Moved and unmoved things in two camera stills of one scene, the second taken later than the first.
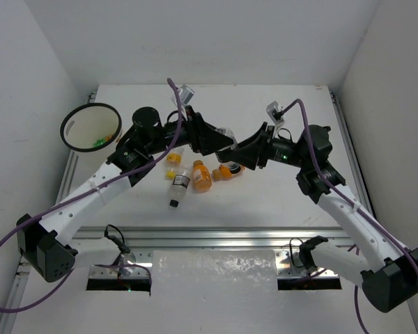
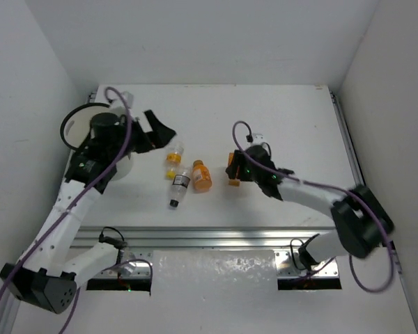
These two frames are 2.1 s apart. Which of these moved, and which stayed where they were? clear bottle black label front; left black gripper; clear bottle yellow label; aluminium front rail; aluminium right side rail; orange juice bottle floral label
Moved: left black gripper; orange juice bottle floral label
Stayed: clear bottle yellow label; clear bottle black label front; aluminium front rail; aluminium right side rail
